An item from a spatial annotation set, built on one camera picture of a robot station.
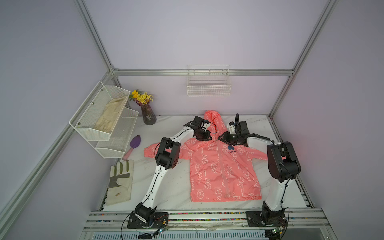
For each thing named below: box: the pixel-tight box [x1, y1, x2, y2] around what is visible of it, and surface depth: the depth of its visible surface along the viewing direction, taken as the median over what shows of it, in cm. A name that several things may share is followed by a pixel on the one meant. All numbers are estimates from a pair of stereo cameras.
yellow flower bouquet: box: [129, 89, 154, 105], surface depth 100 cm
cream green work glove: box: [105, 159, 135, 206], surface depth 88 cm
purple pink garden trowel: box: [122, 134, 141, 161], surface depth 106 cm
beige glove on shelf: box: [94, 96, 128, 133], surface depth 80 cm
